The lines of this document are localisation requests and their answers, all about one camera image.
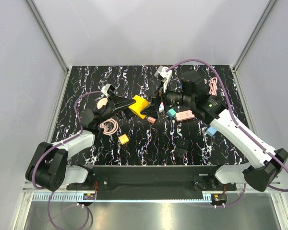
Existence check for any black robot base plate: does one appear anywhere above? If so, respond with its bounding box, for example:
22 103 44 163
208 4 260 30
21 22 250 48
67 166 237 202

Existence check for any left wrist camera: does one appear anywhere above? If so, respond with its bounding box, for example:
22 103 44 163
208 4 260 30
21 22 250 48
101 83 115 98

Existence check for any light blue plug adapter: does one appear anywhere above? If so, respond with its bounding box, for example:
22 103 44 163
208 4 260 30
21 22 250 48
206 126 217 137

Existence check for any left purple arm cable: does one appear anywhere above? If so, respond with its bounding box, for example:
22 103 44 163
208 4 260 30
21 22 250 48
32 91 104 228

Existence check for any yellow cube socket adapter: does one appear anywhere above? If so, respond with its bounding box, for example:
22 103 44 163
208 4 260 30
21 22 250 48
128 95 149 119

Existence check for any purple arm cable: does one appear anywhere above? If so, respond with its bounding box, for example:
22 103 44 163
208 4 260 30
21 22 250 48
32 91 104 228
167 58 288 208

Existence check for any coiled pink socket cable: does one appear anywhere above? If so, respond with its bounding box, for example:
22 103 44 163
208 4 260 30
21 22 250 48
99 118 119 135

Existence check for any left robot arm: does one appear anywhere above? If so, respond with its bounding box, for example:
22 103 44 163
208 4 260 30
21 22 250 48
25 95 136 192

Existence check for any black cube socket adapter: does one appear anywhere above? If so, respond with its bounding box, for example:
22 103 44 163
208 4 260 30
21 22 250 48
174 138 189 158

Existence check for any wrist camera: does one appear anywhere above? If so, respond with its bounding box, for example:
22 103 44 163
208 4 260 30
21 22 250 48
154 66 172 93
101 83 115 98

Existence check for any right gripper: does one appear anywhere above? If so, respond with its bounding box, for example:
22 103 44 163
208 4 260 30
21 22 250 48
140 80 194 120

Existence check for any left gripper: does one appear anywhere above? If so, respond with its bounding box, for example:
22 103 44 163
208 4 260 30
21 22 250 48
95 91 142 127

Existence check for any pink power strip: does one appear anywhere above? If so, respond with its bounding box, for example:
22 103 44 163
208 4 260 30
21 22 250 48
175 110 195 122

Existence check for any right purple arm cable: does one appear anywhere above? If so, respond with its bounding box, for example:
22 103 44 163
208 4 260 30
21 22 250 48
167 58 288 208

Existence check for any pink plug adapter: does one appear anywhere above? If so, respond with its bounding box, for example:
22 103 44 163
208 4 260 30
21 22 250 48
147 116 156 124

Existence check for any white multicolour power strip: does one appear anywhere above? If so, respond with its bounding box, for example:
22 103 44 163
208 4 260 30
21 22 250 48
159 102 164 113

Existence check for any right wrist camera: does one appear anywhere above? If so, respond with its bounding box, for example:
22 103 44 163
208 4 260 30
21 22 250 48
154 66 172 93

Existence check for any small yellow plug adapter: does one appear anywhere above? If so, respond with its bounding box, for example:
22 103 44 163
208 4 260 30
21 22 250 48
119 134 129 145

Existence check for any pink power strip cable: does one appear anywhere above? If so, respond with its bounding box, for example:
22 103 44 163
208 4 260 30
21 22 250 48
208 77 219 96

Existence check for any teal plug adapter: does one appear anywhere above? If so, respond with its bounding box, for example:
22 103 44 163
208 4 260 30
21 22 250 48
167 108 176 118

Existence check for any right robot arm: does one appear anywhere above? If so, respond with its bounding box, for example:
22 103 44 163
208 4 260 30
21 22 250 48
142 70 288 192

